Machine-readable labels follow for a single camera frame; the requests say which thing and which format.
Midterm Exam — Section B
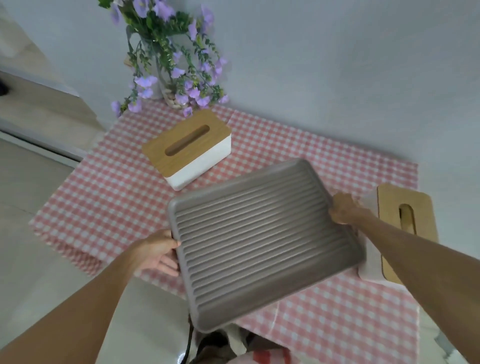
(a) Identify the pink checkered tablecloth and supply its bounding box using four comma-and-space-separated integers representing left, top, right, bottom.
29, 98, 420, 364

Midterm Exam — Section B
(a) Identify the person's right forearm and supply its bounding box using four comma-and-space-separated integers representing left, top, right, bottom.
352, 208, 480, 338

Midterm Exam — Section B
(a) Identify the person's left hand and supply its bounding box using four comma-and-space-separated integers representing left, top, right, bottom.
128, 229, 182, 278

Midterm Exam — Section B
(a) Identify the glass vase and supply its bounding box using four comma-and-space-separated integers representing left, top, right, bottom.
154, 56, 188, 110

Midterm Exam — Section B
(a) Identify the purple flower bouquet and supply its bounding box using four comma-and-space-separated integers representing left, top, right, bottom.
98, 0, 230, 118

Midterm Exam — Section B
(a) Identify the grey ribbed tray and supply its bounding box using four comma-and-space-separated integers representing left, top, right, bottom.
167, 158, 366, 334

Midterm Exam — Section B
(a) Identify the black cable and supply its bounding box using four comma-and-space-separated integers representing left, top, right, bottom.
184, 313, 196, 364

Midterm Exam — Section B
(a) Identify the person's right hand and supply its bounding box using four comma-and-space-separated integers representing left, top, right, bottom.
328, 192, 372, 226

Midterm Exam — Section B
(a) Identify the white tissue box wooden lid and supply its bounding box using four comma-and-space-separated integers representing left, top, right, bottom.
357, 183, 439, 286
142, 109, 232, 191

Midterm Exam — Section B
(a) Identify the person's left forearm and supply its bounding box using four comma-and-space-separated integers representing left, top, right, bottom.
0, 247, 143, 364

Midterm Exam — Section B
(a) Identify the person's clothing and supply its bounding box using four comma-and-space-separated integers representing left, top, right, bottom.
189, 324, 297, 364

